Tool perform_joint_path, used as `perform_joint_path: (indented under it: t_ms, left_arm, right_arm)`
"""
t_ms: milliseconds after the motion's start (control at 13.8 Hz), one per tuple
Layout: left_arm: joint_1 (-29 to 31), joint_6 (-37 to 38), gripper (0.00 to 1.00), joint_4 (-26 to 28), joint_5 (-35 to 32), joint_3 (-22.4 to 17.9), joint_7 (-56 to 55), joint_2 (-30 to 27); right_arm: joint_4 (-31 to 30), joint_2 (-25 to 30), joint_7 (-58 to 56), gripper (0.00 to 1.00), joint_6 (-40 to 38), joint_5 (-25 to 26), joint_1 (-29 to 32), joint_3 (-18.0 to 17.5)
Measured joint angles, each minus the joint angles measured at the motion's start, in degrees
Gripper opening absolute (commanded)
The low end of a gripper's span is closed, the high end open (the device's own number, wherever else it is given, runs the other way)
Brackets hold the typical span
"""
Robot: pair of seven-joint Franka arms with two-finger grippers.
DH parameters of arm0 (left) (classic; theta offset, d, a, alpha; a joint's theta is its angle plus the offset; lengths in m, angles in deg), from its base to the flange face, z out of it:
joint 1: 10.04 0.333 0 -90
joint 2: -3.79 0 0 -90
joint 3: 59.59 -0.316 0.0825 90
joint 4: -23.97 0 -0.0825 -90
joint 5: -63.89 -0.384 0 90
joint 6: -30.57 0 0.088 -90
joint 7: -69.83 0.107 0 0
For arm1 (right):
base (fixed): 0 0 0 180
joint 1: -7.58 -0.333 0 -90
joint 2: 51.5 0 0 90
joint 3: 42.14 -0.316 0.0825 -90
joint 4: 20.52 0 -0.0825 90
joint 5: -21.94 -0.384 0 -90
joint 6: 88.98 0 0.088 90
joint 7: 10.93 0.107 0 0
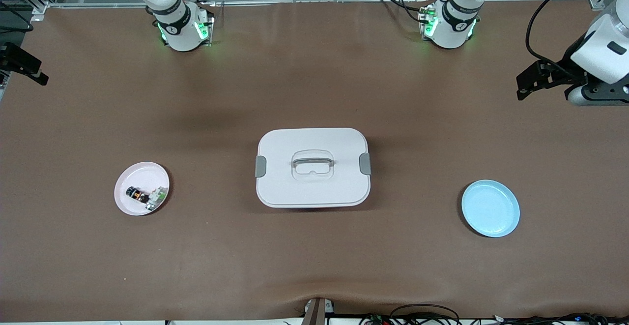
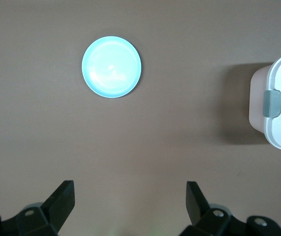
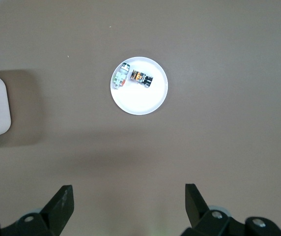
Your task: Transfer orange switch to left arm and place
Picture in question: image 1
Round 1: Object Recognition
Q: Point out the metal table edge bracket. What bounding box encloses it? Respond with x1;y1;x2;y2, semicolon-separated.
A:
304;297;336;325

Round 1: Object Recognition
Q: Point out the light blue plate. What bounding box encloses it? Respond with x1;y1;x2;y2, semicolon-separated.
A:
461;179;520;238

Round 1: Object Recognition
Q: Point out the pink plate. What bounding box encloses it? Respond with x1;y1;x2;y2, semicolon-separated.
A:
114;162;171;216

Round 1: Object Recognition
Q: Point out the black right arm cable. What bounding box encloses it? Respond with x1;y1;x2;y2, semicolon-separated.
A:
0;0;35;34

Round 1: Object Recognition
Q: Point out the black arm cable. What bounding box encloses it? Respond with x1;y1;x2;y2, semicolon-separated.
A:
524;0;612;77
0;0;35;34

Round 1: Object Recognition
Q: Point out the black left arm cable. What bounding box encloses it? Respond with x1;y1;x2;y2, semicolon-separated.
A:
524;0;612;77

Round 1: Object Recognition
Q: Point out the black cable tangle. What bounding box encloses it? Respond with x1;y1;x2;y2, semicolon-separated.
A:
359;303;629;325

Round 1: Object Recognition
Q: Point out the white lidded storage box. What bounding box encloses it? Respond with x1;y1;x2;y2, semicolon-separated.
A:
255;127;372;209

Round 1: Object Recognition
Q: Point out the green white switch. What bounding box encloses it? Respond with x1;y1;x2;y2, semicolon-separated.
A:
145;186;169;211

